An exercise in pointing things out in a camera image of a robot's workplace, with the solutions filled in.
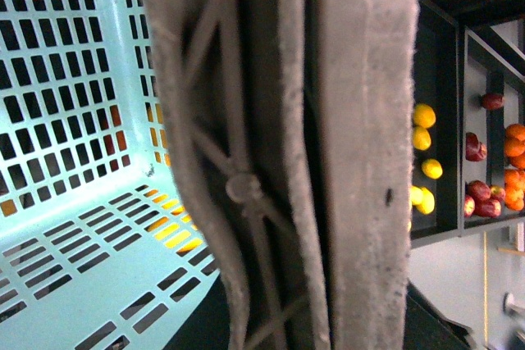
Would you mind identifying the brown basket handle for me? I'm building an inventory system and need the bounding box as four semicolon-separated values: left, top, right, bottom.
144;0;419;349

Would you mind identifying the light blue plastic basket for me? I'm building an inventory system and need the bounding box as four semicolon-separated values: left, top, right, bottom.
1;0;227;349

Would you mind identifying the yellow lemon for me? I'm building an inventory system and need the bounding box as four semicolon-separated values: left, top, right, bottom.
416;188;436;215
413;125;431;151
409;185;424;206
413;103;436;129
421;158;443;180

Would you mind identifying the black display shelf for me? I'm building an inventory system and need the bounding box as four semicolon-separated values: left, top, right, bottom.
410;0;524;248

